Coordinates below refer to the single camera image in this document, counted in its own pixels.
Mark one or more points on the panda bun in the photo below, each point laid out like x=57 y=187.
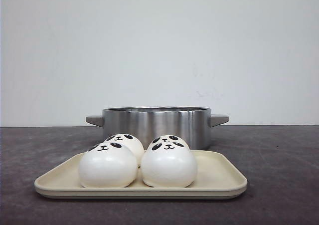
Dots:
x=109 y=164
x=171 y=139
x=168 y=164
x=131 y=142

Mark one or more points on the stainless steel pot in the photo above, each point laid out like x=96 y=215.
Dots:
x=192 y=124

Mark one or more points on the cream rectangular tray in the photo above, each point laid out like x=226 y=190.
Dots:
x=217 y=178

